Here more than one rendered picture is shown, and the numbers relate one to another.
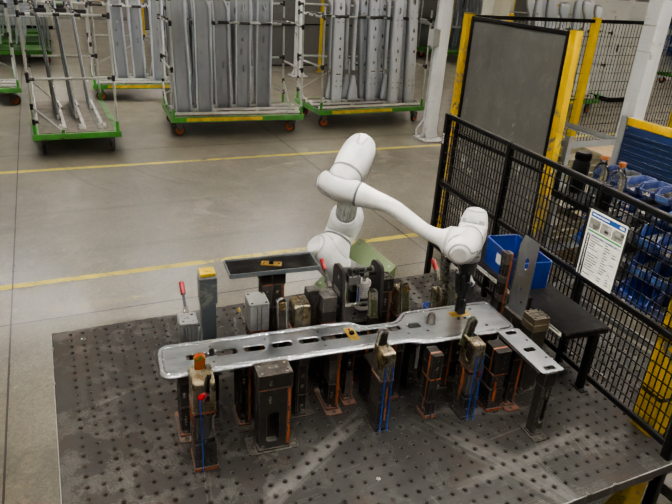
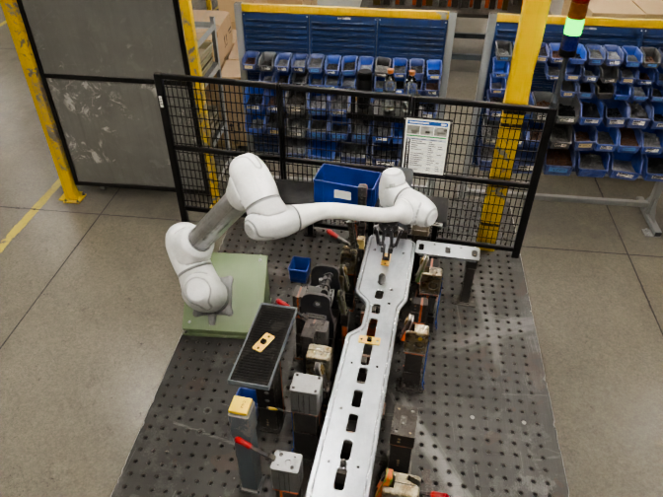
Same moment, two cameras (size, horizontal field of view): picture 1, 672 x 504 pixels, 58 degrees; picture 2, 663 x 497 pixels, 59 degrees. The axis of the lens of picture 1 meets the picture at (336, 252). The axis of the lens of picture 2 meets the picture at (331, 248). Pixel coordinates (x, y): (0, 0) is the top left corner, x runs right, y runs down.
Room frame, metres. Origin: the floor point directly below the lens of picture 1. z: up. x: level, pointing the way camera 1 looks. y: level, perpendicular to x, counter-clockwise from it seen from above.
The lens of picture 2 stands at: (1.28, 1.28, 2.67)
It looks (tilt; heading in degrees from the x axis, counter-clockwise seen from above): 39 degrees down; 303
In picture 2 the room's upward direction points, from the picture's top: straight up
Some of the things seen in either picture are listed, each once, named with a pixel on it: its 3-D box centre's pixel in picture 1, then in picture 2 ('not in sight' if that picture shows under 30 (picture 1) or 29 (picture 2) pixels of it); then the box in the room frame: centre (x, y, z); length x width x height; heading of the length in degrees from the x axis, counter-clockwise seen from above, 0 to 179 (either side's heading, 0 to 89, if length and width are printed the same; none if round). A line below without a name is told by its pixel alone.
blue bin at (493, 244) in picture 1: (516, 260); (346, 186); (2.55, -0.83, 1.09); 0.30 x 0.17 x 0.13; 15
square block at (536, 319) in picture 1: (528, 351); (417, 250); (2.13, -0.82, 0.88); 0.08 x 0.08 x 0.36; 21
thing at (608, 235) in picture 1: (602, 250); (424, 146); (2.26, -1.07, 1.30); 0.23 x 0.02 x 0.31; 21
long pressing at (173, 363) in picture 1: (347, 336); (370, 345); (1.97, -0.06, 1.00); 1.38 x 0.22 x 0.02; 111
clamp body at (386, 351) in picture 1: (381, 386); (413, 358); (1.85, -0.20, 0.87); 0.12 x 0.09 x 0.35; 21
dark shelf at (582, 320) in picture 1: (520, 281); (357, 201); (2.50, -0.85, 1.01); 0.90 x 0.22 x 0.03; 21
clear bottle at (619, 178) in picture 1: (616, 186); (410, 91); (2.39, -1.12, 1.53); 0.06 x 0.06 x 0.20
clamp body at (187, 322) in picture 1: (189, 358); (288, 492); (1.93, 0.53, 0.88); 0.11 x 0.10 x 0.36; 21
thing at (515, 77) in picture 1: (495, 157); (117, 85); (4.67, -1.19, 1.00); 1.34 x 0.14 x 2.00; 26
